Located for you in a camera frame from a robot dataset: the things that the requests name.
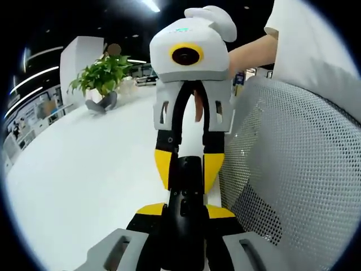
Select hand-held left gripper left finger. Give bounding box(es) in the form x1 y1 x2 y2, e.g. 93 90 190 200
83 202 170 271

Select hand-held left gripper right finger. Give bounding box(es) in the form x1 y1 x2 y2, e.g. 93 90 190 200
205 204 274 271

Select person's right hand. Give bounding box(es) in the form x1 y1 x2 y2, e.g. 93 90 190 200
193 84 205 124

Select long ceiling light strip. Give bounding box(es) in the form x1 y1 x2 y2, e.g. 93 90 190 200
2 85 45 120
9 65 60 94
140 0 162 13

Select clear glass jar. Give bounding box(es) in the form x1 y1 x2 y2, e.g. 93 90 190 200
117 75 139 94

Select grey mesh office chair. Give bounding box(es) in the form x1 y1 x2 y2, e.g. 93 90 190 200
218 75 361 271

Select green potted plant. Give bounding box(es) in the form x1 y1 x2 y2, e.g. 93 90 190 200
67 53 134 104

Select person in white shirt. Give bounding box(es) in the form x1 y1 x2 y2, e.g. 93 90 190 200
263 0 361 125

